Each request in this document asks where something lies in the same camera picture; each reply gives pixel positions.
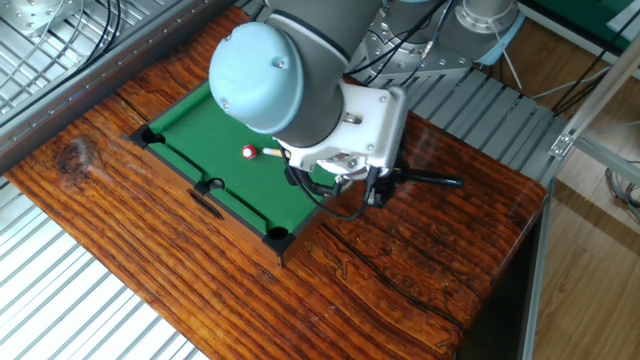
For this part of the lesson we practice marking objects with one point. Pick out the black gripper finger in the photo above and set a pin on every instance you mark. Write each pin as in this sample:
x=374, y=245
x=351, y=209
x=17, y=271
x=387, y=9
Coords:
x=382, y=192

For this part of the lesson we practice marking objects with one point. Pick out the red white pool ball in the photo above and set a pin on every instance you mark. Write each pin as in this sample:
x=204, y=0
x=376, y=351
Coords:
x=249, y=151

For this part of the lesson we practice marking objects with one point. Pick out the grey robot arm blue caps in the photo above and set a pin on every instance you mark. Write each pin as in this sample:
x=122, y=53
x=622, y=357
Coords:
x=320, y=60

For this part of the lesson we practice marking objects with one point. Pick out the black pool ball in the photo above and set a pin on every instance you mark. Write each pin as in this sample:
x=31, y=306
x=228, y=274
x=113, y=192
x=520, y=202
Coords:
x=216, y=184

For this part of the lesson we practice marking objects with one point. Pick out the mini green pool table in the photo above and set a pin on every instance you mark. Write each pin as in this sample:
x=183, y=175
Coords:
x=200, y=135

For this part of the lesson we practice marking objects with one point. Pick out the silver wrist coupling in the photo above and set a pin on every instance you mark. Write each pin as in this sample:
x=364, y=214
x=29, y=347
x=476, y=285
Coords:
x=345, y=165

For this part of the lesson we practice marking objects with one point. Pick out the green topped desk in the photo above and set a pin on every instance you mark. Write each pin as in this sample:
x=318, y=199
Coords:
x=590, y=12

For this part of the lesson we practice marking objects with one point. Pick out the metal plate with holes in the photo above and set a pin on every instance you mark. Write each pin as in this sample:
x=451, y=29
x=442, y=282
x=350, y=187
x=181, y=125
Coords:
x=30, y=15

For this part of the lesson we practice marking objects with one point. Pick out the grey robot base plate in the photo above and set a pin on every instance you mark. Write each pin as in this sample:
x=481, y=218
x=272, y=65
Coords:
x=440, y=62

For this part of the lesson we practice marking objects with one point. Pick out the aluminium frame post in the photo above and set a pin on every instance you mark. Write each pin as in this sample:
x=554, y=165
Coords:
x=590, y=110

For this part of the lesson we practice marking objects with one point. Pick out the aluminium frame bar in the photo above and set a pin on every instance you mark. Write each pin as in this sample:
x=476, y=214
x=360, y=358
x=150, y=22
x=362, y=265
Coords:
x=610, y=155

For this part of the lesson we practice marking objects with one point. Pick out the grey metal rail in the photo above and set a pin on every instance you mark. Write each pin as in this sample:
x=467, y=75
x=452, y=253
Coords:
x=60, y=110

